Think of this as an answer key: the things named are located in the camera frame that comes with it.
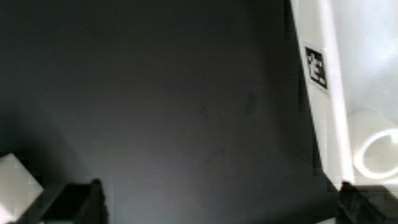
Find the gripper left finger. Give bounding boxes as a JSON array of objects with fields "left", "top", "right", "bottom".
[{"left": 12, "top": 179, "right": 109, "bottom": 224}]

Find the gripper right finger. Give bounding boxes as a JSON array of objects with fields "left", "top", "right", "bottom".
[{"left": 335, "top": 182, "right": 398, "bottom": 224}]

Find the white square tabletop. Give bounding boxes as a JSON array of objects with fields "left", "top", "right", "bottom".
[{"left": 289, "top": 0, "right": 398, "bottom": 188}]

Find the white table leg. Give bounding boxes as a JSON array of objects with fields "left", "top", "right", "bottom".
[{"left": 0, "top": 154, "right": 42, "bottom": 224}]

